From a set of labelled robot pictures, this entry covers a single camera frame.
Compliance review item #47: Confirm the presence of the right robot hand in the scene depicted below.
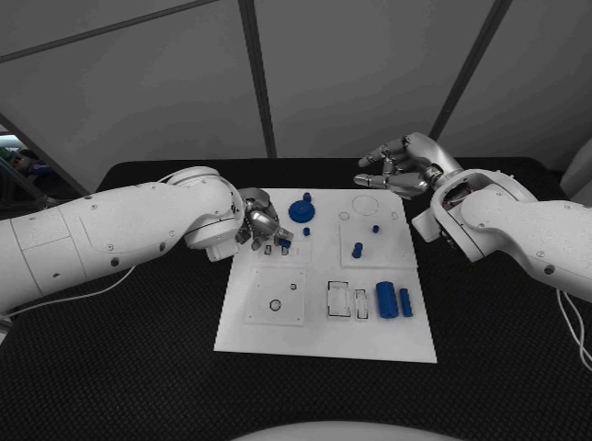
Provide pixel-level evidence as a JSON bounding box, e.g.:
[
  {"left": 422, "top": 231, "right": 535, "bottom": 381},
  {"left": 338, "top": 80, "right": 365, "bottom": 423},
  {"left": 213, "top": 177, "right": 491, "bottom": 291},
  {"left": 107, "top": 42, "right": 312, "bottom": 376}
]
[{"left": 352, "top": 132, "right": 465, "bottom": 200}]

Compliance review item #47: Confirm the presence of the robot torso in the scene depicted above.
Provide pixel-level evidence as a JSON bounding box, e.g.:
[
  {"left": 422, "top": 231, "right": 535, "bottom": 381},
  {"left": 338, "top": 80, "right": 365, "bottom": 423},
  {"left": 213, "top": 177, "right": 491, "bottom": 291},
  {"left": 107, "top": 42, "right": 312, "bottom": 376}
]
[{"left": 228, "top": 420, "right": 468, "bottom": 441}]

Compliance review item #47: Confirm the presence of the blue gear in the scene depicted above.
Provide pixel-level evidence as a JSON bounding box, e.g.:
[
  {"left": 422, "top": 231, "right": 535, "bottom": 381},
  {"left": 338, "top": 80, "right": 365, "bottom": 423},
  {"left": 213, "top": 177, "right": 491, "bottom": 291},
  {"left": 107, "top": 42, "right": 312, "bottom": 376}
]
[{"left": 288, "top": 192, "right": 318, "bottom": 223}]

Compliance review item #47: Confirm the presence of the large blue cylinder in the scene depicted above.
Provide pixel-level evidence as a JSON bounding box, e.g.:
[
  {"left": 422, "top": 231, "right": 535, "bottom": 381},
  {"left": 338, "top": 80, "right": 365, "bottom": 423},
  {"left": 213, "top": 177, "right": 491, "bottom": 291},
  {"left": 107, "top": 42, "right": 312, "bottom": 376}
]
[{"left": 374, "top": 280, "right": 403, "bottom": 320}]

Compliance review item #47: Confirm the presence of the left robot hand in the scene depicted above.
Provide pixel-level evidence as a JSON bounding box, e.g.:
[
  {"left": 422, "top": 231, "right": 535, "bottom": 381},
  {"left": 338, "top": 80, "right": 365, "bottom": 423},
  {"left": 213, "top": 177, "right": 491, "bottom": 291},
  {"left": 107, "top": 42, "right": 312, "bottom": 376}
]
[{"left": 234, "top": 187, "right": 295, "bottom": 252}]

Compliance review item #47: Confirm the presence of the white task board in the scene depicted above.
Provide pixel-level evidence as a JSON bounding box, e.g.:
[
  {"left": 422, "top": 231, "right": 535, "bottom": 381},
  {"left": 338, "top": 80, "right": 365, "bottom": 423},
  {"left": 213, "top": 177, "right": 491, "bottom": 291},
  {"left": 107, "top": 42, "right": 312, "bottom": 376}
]
[{"left": 213, "top": 187, "right": 437, "bottom": 364}]

